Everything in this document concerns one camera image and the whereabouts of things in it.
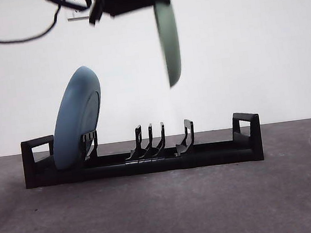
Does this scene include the pale green round plate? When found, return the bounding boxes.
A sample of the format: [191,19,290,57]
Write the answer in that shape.
[152,0,185,90]

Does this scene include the light blue round plate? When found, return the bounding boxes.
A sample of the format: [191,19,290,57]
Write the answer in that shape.
[43,64,111,172]

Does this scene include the black plastic plate rack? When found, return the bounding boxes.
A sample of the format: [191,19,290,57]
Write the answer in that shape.
[19,109,265,190]

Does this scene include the white wall socket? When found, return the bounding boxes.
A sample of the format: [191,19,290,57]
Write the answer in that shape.
[65,0,92,22]

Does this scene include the black looping cable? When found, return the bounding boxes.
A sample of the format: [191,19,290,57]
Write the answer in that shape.
[0,3,66,45]
[39,0,89,16]

